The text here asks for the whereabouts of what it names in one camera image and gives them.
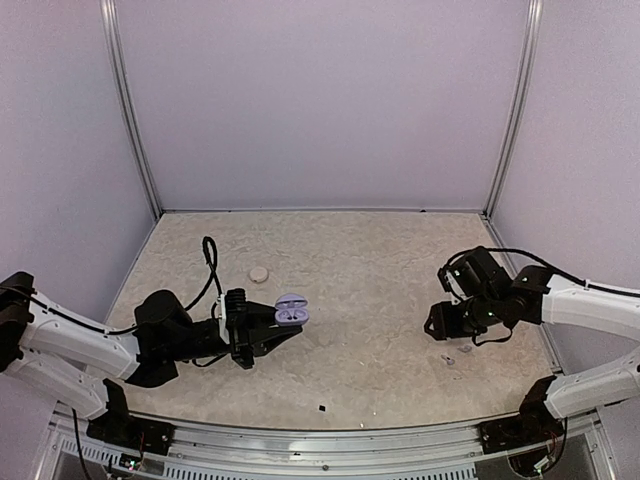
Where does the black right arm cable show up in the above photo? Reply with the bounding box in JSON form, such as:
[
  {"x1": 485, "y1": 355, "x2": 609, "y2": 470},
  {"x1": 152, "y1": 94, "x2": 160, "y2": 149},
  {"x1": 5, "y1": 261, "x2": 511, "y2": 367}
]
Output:
[{"x1": 442, "y1": 247, "x2": 640, "y2": 294}]

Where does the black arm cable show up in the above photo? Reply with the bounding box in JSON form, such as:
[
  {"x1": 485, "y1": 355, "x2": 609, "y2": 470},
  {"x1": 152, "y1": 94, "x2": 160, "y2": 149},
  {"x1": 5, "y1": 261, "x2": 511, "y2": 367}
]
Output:
[
  {"x1": 0, "y1": 235, "x2": 224, "y2": 336},
  {"x1": 442, "y1": 247, "x2": 640, "y2": 294}
]

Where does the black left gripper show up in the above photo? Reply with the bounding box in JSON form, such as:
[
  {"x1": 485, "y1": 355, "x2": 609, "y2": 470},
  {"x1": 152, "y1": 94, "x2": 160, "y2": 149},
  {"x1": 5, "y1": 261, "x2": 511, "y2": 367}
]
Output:
[{"x1": 167, "y1": 301, "x2": 302, "y2": 370}]

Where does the silver frame post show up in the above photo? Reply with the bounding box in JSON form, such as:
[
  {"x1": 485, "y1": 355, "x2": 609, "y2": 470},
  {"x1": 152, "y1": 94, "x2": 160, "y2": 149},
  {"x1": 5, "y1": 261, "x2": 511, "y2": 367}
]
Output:
[
  {"x1": 482, "y1": 0, "x2": 544, "y2": 219},
  {"x1": 100, "y1": 0, "x2": 164, "y2": 223}
]

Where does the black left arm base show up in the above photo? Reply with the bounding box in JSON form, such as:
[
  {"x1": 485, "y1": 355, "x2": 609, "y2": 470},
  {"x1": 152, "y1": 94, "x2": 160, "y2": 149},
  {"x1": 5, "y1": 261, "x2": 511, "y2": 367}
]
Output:
[{"x1": 86, "y1": 379, "x2": 175, "y2": 456}]

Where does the purple earbud near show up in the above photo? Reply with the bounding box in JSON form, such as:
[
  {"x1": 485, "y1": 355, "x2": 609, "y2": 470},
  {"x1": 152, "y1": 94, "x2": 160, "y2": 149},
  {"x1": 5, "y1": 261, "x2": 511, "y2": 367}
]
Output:
[{"x1": 440, "y1": 355, "x2": 455, "y2": 366}]

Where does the purple round charging case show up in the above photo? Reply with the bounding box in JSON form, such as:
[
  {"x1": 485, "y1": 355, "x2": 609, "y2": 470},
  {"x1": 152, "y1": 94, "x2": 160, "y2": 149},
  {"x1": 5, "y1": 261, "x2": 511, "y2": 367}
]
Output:
[{"x1": 274, "y1": 293, "x2": 310, "y2": 326}]

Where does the left silver frame post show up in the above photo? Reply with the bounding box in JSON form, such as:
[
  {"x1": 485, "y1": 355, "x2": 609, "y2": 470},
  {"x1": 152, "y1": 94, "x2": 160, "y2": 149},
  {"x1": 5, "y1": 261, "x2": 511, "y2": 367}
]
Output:
[{"x1": 100, "y1": 0, "x2": 164, "y2": 223}]

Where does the pink earbud charging case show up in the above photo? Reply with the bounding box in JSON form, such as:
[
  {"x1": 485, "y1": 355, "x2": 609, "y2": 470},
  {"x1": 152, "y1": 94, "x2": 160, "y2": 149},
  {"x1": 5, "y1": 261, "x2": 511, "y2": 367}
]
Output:
[{"x1": 248, "y1": 266, "x2": 269, "y2": 284}]

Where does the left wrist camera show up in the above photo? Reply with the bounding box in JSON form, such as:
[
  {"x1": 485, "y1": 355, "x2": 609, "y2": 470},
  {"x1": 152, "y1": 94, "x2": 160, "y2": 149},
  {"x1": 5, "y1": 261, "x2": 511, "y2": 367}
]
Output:
[{"x1": 217, "y1": 288, "x2": 247, "y2": 345}]

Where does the right silver frame post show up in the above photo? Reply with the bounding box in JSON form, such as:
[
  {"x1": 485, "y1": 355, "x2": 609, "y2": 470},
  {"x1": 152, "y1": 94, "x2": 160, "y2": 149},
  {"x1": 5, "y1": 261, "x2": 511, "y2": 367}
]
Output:
[{"x1": 482, "y1": 0, "x2": 544, "y2": 219}]

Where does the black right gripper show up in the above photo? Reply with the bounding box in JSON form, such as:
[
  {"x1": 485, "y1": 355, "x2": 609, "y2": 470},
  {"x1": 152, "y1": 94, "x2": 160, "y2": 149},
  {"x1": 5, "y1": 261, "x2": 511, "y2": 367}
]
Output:
[{"x1": 425, "y1": 293, "x2": 502, "y2": 341}]

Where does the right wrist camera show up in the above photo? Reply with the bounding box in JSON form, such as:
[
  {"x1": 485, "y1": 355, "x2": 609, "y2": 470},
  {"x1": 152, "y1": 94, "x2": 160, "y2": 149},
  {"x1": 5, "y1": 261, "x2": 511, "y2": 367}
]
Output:
[{"x1": 437, "y1": 265, "x2": 468, "y2": 305}]

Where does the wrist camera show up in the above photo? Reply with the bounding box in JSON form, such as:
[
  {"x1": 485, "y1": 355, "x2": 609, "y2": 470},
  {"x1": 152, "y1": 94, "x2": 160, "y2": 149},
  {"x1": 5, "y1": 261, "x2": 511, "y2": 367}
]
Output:
[
  {"x1": 437, "y1": 265, "x2": 468, "y2": 305},
  {"x1": 217, "y1": 288, "x2": 247, "y2": 345}
]

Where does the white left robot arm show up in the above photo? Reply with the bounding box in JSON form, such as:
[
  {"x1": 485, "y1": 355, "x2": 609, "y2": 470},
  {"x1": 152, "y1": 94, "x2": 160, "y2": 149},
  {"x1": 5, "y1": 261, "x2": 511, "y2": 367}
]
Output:
[{"x1": 1, "y1": 272, "x2": 310, "y2": 445}]

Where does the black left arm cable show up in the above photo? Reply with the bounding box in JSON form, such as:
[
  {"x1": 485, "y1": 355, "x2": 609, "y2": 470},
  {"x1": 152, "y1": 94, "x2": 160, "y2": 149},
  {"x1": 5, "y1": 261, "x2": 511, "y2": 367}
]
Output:
[{"x1": 0, "y1": 235, "x2": 224, "y2": 336}]

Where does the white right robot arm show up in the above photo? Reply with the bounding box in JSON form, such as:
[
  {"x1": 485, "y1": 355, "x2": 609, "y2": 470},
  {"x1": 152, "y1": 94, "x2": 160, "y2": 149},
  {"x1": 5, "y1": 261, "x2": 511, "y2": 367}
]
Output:
[{"x1": 424, "y1": 246, "x2": 639, "y2": 444}]

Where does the silver front aluminium rail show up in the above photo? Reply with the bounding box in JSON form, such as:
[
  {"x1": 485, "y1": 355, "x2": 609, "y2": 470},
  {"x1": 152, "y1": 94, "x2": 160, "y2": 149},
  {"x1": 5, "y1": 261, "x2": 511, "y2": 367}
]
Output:
[{"x1": 31, "y1": 404, "x2": 518, "y2": 479}]

